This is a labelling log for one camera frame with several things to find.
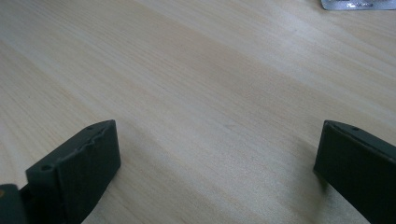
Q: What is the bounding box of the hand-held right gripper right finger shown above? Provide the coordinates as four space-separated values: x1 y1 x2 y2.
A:
313 119 396 224

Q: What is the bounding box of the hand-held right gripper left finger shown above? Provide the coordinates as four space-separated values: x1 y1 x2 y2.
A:
19 119 122 224

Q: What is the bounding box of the silver foil packet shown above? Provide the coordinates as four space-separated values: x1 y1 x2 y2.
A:
320 0 396 11

